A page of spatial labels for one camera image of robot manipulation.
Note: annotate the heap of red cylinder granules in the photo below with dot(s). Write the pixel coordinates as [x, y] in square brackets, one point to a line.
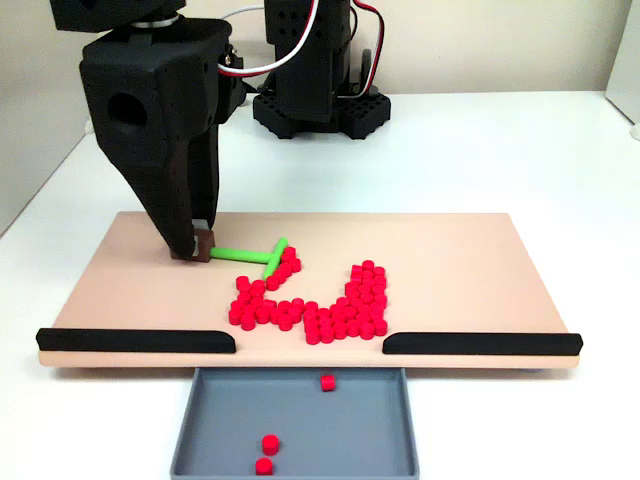
[365, 300]

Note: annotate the beige sloped board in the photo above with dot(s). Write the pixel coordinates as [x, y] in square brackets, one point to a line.
[450, 260]

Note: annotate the white partition panel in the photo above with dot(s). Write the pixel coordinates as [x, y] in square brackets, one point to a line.
[627, 60]

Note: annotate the blue board foot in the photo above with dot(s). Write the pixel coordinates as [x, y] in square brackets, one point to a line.
[532, 371]

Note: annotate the black table clamp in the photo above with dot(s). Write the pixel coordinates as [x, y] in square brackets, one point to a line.
[247, 97]

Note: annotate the red cylinder granule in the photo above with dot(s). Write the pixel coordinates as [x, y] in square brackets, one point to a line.
[327, 382]
[270, 444]
[263, 466]

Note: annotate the small white round object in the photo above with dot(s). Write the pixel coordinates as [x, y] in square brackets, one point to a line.
[635, 131]

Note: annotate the grey partition panel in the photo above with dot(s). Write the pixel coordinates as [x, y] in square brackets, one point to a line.
[30, 150]

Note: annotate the black foam rail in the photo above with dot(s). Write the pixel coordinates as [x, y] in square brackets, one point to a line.
[480, 344]
[130, 341]

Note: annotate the grey plastic tray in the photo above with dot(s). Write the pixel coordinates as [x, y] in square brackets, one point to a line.
[300, 425]

